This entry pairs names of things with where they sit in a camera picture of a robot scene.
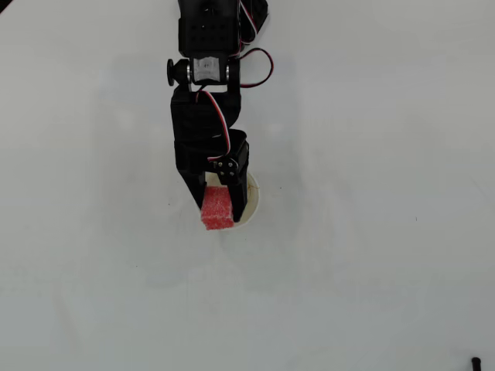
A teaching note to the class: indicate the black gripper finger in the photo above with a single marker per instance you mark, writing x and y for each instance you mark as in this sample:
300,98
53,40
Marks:
195,185
237,193

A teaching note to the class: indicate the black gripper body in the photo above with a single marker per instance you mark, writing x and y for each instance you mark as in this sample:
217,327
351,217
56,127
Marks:
190,159

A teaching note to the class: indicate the red foam cube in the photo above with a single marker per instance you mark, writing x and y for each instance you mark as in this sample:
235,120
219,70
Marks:
216,208

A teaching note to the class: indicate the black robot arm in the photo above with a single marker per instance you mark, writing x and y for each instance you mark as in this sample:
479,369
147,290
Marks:
209,31

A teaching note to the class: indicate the tan paper cup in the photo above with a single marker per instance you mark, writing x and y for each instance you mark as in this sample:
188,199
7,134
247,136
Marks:
253,201

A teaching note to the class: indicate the black cylindrical post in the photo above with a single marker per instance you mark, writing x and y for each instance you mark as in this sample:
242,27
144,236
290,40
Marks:
476,365

